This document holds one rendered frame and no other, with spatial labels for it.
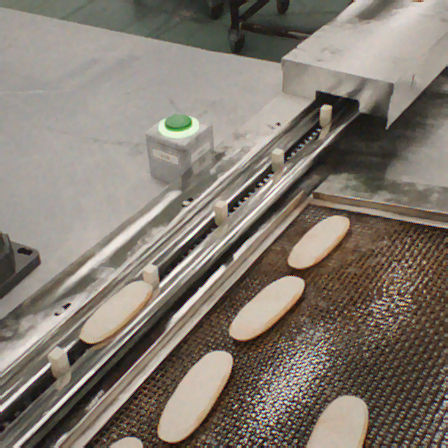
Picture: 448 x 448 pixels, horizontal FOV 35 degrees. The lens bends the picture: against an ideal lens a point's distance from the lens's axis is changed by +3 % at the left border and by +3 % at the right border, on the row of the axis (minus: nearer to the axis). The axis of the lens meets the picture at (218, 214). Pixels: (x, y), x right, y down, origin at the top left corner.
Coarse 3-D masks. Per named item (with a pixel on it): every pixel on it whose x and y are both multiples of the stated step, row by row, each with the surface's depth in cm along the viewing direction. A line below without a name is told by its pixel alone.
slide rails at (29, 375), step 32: (288, 160) 96; (224, 192) 91; (256, 192) 90; (192, 224) 85; (224, 224) 85; (160, 256) 81; (192, 256) 81; (160, 288) 77; (96, 352) 70; (32, 384) 67; (64, 384) 67; (32, 416) 64
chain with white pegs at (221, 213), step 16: (336, 112) 108; (320, 128) 105; (304, 144) 102; (272, 160) 95; (224, 208) 85; (144, 272) 76; (64, 352) 67; (80, 352) 71; (64, 368) 68; (48, 384) 68; (32, 400) 68; (16, 416) 66; (0, 432) 65
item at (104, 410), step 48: (288, 240) 76; (384, 240) 72; (432, 240) 71; (384, 288) 66; (192, 336) 65; (288, 336) 63; (384, 336) 61; (144, 384) 61; (240, 384) 59; (288, 384) 58; (384, 384) 56; (96, 432) 58; (288, 432) 54; (384, 432) 52; (432, 432) 52
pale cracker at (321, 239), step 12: (336, 216) 76; (312, 228) 75; (324, 228) 74; (336, 228) 74; (300, 240) 74; (312, 240) 73; (324, 240) 73; (336, 240) 73; (300, 252) 72; (312, 252) 71; (324, 252) 72; (300, 264) 71; (312, 264) 71
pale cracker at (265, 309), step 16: (272, 288) 67; (288, 288) 67; (256, 304) 66; (272, 304) 65; (288, 304) 66; (240, 320) 64; (256, 320) 64; (272, 320) 64; (240, 336) 63; (256, 336) 63
